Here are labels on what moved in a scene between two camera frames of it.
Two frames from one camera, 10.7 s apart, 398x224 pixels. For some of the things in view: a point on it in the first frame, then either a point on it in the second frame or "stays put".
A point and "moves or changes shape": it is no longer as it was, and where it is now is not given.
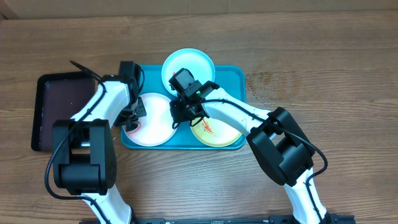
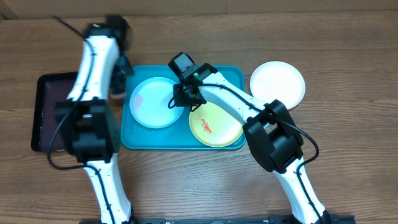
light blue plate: [200, 65] moves or changes shape
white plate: [156, 126] -> [278, 80]
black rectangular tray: [58, 96] stays put
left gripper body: [137, 109] -> [125, 70]
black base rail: [254, 219] stays put
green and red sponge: [133, 127] moves or changes shape
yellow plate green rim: [214, 133] stays put
